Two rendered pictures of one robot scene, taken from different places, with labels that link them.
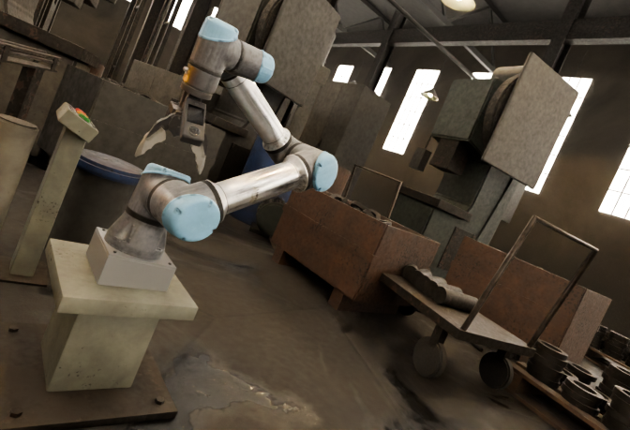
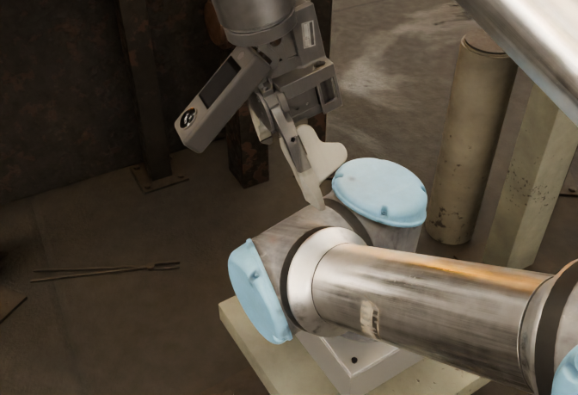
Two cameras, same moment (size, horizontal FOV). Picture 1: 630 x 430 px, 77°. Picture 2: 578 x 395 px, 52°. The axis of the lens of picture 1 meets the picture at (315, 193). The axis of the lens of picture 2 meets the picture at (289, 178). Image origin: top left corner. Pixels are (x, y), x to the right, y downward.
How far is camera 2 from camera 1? 1.08 m
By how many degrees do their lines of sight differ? 95
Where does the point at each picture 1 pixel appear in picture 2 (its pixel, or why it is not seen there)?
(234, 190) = (331, 280)
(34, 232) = (504, 216)
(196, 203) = (235, 265)
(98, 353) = not seen: outside the picture
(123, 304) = (256, 365)
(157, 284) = (334, 379)
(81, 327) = not seen: hidden behind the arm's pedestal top
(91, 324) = not seen: hidden behind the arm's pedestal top
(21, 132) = (474, 60)
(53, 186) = (525, 153)
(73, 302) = (224, 317)
